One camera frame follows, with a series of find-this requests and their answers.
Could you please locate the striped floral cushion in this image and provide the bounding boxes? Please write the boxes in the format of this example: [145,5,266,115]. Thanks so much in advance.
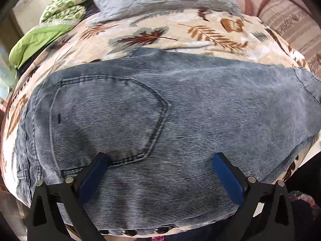
[259,0,320,77]

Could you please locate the grey-blue denim pants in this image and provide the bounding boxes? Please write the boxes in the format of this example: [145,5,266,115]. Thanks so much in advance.
[14,47,320,235]

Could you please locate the leaf-print beige bed blanket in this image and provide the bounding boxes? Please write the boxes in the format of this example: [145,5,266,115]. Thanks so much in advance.
[1,10,312,195]

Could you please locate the green patterned folded quilt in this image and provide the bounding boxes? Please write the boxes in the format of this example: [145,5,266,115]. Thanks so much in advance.
[9,0,88,69]

